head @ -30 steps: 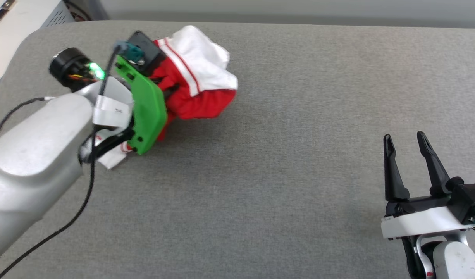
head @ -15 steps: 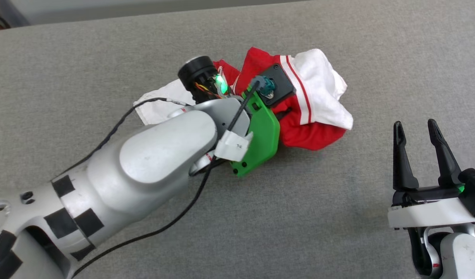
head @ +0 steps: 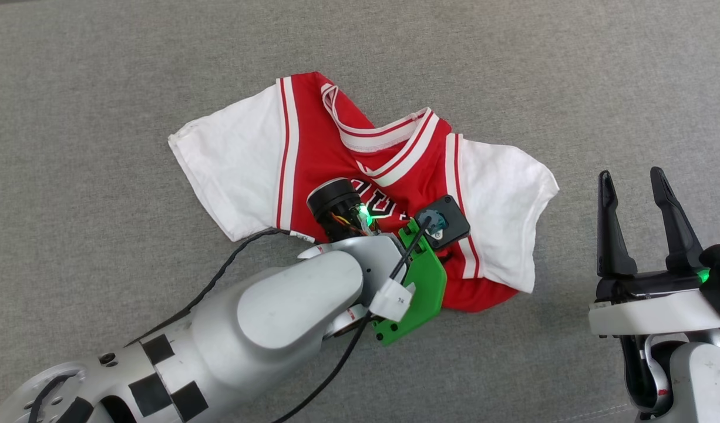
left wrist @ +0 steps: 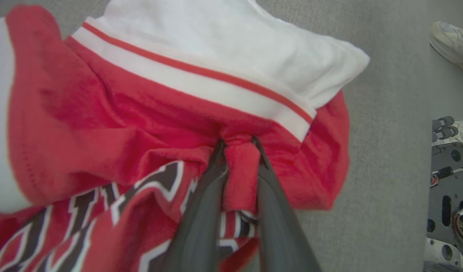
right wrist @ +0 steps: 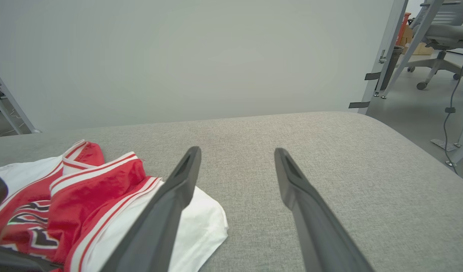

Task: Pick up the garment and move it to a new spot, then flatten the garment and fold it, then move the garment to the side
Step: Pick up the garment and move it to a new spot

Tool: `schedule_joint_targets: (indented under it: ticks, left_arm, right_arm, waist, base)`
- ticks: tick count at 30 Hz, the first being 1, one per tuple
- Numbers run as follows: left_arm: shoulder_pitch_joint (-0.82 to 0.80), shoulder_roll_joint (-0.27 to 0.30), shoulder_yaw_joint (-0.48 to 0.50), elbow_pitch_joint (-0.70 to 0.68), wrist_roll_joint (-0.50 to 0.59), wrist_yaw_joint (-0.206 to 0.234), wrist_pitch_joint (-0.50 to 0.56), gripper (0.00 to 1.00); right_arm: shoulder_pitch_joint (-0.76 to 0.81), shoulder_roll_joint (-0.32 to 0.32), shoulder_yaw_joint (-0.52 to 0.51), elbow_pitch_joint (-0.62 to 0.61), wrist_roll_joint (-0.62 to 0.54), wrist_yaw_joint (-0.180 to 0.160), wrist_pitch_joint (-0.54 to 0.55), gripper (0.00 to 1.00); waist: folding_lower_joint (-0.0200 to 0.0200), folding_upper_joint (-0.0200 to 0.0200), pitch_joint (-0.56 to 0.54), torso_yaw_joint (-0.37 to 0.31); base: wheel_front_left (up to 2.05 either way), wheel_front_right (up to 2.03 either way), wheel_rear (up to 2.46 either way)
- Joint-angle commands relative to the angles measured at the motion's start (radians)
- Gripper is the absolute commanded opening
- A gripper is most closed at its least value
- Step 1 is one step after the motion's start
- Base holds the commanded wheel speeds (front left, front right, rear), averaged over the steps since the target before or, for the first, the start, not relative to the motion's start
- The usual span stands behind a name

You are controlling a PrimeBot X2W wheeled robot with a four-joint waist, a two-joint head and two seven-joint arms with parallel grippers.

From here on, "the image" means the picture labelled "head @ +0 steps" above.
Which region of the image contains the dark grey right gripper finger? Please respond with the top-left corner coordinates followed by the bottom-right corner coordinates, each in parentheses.
top-left (597, 170), bottom-right (638, 279)
top-left (650, 167), bottom-right (707, 274)

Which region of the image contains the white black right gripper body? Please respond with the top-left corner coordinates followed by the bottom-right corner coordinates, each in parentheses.
top-left (589, 267), bottom-right (720, 338)

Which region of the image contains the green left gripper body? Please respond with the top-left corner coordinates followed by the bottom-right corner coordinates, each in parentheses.
top-left (374, 219), bottom-right (448, 346)

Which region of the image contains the red and white basketball jersey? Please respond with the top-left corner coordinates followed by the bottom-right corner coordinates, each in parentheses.
top-left (168, 72), bottom-right (560, 313)

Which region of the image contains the black square box teal connector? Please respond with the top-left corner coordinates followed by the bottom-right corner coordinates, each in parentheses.
top-left (415, 195), bottom-right (471, 249)

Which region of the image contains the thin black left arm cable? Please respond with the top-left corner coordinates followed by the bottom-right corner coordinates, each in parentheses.
top-left (125, 228), bottom-right (293, 348)

